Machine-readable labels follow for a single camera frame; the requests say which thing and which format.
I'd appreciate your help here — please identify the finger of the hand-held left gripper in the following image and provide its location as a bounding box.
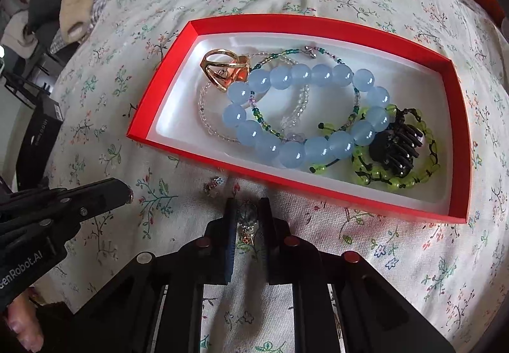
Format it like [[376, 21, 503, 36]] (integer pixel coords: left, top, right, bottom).
[[0, 177, 134, 214], [0, 200, 102, 260]]

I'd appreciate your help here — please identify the gold ring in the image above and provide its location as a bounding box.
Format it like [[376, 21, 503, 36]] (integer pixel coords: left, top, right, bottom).
[[200, 49, 251, 93]]

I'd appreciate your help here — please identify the black phone box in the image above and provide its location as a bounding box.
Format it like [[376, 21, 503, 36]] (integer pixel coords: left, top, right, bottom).
[[16, 93, 64, 192]]

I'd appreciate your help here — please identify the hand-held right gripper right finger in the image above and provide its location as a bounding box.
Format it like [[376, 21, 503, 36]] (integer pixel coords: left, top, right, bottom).
[[260, 197, 457, 353]]

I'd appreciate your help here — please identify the blue beaded bracelet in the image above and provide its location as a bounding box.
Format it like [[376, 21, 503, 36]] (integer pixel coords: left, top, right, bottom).
[[222, 64, 391, 169]]

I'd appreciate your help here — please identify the red cardboard box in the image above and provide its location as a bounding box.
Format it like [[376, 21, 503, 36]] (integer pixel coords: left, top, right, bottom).
[[126, 14, 472, 224]]

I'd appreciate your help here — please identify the black claw hair clip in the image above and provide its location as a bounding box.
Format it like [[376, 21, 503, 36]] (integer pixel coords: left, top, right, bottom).
[[368, 108, 424, 179]]

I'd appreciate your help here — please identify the person's left hand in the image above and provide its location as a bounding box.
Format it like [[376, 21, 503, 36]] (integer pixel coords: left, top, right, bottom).
[[6, 293, 44, 353]]

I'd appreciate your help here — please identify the clear beaded bracelet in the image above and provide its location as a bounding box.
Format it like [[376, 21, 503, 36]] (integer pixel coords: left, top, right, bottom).
[[198, 53, 311, 143]]

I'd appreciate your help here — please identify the grey plaid cloth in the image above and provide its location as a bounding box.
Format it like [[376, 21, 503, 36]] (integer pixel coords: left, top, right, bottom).
[[52, 0, 112, 55]]

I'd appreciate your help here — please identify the yellow-green beaded bracelet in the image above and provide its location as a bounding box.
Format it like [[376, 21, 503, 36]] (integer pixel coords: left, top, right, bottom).
[[308, 104, 441, 190]]

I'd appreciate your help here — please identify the green seed bead bracelet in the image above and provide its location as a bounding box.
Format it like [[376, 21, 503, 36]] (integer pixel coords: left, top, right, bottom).
[[248, 45, 360, 141]]

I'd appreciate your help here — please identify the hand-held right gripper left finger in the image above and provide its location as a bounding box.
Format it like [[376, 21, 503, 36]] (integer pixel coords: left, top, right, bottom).
[[69, 197, 238, 353]]

